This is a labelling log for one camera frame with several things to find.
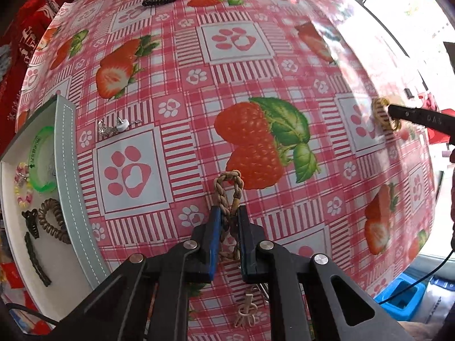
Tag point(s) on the blue plastic container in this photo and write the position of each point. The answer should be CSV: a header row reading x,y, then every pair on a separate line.
x,y
387,296

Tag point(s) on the green bangle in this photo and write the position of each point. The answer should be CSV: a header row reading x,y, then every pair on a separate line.
x,y
33,149

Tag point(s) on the white shallow tray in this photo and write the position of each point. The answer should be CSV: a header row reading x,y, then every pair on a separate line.
x,y
14,255

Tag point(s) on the beige knot hair clip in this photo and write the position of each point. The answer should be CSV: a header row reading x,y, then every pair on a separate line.
x,y
245,310

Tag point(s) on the strawberry print tablecloth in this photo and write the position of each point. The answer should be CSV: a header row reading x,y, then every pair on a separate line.
x,y
213,78

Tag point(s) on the long black hair clip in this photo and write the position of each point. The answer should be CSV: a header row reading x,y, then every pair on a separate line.
x,y
37,263

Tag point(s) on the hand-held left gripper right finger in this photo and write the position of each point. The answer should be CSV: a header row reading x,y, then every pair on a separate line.
x,y
245,245

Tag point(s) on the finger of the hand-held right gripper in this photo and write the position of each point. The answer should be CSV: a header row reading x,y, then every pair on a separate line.
x,y
423,117

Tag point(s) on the small black claw clip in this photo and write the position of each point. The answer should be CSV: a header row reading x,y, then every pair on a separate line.
x,y
30,222

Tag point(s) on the silver earrings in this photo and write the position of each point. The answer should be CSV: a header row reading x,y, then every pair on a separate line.
x,y
106,129

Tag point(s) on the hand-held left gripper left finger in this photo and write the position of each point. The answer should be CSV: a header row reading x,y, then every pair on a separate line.
x,y
214,245

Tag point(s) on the silver hairpins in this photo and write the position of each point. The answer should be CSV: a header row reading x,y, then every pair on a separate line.
x,y
263,293

